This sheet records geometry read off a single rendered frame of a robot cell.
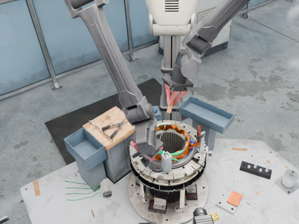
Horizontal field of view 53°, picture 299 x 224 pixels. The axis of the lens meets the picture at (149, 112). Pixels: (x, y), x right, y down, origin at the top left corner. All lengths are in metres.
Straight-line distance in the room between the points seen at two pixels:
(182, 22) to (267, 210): 0.93
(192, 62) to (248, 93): 2.46
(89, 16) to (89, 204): 0.93
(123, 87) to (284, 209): 0.98
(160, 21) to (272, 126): 1.95
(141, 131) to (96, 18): 0.36
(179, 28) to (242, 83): 2.19
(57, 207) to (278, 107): 2.41
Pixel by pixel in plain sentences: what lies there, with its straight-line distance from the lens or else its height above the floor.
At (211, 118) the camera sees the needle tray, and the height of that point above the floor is 1.02.
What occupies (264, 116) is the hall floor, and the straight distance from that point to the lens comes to 3.13.
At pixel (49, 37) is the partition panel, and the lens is 3.32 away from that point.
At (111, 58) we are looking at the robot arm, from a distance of 0.88.
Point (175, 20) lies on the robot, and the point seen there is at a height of 1.46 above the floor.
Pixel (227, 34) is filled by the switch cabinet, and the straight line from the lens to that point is 3.96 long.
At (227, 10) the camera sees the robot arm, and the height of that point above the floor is 1.68.
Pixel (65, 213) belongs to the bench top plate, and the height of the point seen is 0.78.
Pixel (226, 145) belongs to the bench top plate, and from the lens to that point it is 1.72.
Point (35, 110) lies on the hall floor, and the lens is 3.34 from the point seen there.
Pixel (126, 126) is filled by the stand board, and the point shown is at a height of 1.07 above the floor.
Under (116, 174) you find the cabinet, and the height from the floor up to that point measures 0.83.
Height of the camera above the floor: 2.05
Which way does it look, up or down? 42 degrees down
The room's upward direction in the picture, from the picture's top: 3 degrees counter-clockwise
